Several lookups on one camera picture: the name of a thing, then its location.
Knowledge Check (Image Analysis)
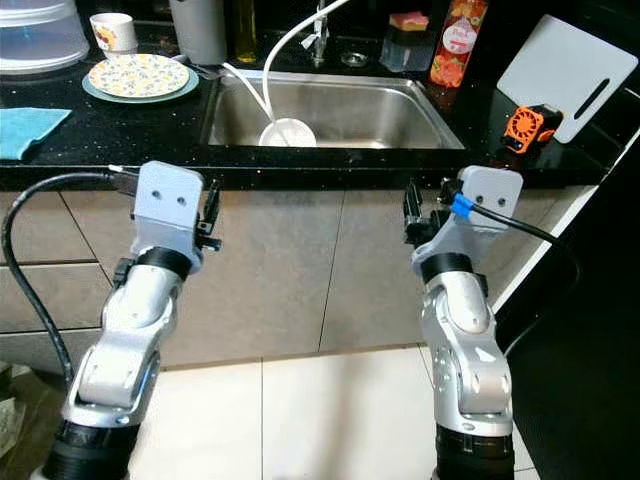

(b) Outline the white cutting board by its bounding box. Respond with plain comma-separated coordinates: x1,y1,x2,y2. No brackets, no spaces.
497,13,640,144

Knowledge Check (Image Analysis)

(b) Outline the metal faucet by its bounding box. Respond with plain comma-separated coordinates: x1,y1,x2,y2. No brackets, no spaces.
305,0,333,69

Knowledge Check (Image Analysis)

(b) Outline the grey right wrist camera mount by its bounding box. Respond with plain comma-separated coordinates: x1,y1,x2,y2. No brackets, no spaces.
410,165,524,271

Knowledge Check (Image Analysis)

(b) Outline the beige cabinet door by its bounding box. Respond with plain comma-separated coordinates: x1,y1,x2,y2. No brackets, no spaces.
315,185,596,353
60,188,351,373

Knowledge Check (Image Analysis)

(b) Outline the pink and yellow sponge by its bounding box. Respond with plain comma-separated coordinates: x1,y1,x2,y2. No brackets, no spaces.
388,10,431,31

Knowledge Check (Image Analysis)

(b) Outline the red peach soap bottle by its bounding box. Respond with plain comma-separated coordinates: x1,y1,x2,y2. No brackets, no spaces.
428,0,489,89

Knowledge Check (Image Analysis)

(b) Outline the translucent plastic food cover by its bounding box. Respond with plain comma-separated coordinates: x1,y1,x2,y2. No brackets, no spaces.
0,0,91,76

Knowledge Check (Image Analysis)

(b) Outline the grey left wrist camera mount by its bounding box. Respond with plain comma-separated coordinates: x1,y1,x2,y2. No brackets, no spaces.
130,160,211,256

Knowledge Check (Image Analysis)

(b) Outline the olive brown bag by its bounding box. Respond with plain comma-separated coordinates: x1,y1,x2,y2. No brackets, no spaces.
0,362,66,480

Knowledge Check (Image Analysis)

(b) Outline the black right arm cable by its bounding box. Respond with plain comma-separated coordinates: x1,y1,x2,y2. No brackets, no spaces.
440,180,576,351

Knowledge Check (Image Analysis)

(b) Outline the white printed cup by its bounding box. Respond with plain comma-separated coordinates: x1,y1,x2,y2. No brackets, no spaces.
90,12,139,56

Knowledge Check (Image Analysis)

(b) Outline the white curved hose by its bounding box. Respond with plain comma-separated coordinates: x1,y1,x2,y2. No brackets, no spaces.
262,0,351,121

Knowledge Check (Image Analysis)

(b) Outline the grey tumbler with red label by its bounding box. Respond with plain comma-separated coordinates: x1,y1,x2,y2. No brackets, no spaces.
168,0,229,67

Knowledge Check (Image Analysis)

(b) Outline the olive oil bottle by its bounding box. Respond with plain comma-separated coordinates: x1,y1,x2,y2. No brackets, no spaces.
233,0,259,64

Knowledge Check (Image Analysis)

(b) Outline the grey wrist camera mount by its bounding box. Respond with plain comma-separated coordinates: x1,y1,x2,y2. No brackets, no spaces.
130,160,211,256
410,165,524,271

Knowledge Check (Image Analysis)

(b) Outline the stainless steel sink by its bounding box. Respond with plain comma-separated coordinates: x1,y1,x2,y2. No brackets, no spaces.
200,70,466,151

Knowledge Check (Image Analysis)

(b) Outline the beige drawer front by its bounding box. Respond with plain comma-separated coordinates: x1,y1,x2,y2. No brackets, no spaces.
0,262,126,336
0,190,96,266
0,330,81,373

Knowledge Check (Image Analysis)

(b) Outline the white bowl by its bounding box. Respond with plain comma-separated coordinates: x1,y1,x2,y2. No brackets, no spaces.
257,117,318,149

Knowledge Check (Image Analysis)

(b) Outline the orange handheld fan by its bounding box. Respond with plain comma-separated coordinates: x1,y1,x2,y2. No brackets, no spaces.
503,103,564,156

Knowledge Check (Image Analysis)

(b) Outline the teal cloth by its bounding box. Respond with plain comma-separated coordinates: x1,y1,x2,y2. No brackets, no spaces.
0,107,73,161

